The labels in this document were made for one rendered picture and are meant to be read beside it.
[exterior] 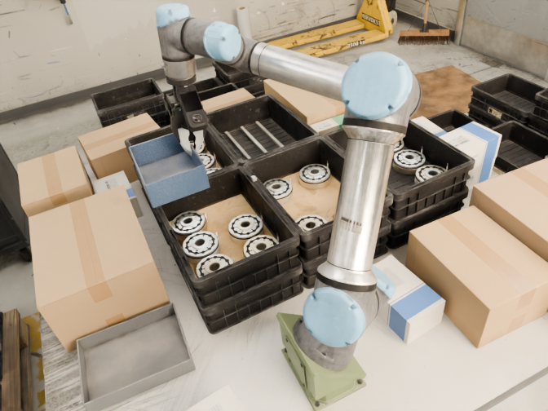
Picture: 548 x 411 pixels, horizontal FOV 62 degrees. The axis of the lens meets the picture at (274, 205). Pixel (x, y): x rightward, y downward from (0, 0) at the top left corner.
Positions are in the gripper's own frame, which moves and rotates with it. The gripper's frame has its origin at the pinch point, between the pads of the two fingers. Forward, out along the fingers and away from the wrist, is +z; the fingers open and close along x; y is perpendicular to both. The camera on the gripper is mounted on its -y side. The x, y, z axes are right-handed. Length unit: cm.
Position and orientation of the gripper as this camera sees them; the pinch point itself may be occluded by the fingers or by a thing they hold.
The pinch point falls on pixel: (193, 152)
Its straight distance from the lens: 120.8
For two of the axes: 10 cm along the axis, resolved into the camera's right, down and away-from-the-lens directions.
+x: -9.2, 2.5, -3.1
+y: -4.0, -5.5, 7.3
